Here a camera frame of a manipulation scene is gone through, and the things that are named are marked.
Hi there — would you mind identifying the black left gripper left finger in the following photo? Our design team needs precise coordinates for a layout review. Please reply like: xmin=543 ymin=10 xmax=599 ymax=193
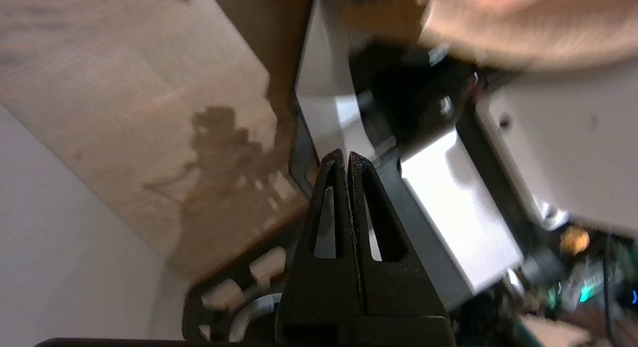
xmin=277 ymin=149 xmax=360 ymax=347

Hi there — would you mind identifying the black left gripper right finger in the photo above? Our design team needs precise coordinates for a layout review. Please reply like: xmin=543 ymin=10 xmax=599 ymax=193
xmin=347 ymin=152 xmax=457 ymax=347

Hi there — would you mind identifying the white black robot base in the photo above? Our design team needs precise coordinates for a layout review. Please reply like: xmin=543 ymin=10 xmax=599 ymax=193
xmin=182 ymin=0 xmax=638 ymax=347

